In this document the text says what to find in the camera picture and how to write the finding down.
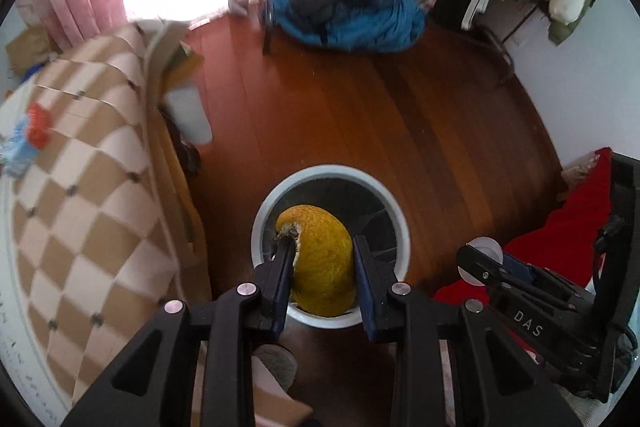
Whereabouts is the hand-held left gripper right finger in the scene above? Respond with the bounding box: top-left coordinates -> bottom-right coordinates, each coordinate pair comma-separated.
352,234 -> 583,427

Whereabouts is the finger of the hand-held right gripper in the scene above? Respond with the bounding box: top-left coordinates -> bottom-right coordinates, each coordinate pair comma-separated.
456,243 -> 591,340
500,252 -> 581,295

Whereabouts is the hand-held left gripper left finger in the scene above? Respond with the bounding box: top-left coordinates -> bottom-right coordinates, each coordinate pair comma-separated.
60,234 -> 301,427

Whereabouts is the yellow orange peel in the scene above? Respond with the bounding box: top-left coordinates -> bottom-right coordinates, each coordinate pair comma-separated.
275,204 -> 358,318

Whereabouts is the white round trash bin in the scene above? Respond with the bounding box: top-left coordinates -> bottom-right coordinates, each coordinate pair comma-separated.
251,164 -> 412,330

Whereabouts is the red cloth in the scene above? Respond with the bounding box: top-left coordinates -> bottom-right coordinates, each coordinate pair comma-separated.
432,147 -> 617,360

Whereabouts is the grey slipper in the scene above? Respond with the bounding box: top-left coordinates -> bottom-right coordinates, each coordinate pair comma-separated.
252,344 -> 299,394

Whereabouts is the low wooden table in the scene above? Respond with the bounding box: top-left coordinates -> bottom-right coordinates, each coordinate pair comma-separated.
145,107 -> 216,308

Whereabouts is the checkered tablecloth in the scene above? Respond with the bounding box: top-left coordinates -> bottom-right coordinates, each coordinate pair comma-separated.
0,21 -> 211,413

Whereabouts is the brown cardboard box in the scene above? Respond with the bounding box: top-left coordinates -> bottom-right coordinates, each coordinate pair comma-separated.
164,36 -> 206,88

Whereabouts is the blue jacket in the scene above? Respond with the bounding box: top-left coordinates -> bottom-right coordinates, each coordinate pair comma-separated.
270,0 -> 428,54

